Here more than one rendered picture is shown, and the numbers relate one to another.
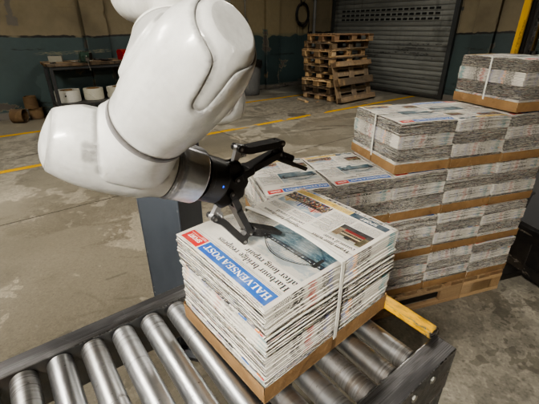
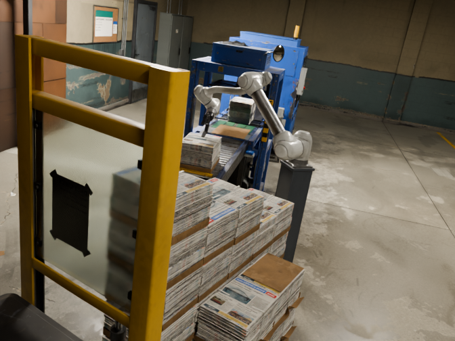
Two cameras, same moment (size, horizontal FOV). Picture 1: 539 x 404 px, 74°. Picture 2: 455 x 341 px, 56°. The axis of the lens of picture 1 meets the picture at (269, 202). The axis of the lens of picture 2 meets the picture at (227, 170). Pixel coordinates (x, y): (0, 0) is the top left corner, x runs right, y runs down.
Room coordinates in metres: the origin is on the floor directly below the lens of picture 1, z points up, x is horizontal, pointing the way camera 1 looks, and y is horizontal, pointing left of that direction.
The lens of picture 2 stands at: (3.36, -2.21, 2.01)
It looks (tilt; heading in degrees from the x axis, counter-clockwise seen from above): 19 degrees down; 137
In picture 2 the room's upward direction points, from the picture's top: 9 degrees clockwise
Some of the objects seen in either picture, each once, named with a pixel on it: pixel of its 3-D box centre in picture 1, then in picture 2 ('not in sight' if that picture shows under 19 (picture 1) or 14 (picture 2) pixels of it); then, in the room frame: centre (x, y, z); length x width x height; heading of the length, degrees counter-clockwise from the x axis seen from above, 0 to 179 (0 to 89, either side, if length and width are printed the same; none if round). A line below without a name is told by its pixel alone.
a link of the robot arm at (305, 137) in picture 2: not in sight; (300, 144); (1.33, 0.40, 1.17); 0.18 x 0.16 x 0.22; 102
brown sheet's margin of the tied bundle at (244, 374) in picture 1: (249, 328); not in sight; (0.57, 0.04, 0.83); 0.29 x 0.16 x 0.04; 41
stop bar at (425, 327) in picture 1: (357, 282); (187, 170); (0.74, -0.23, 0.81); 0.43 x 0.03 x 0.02; 38
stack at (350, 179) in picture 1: (361, 236); (223, 274); (1.60, -0.49, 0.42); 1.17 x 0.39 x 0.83; 108
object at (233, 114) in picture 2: not in sight; (242, 109); (-0.62, 1.56, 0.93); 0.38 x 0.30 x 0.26; 128
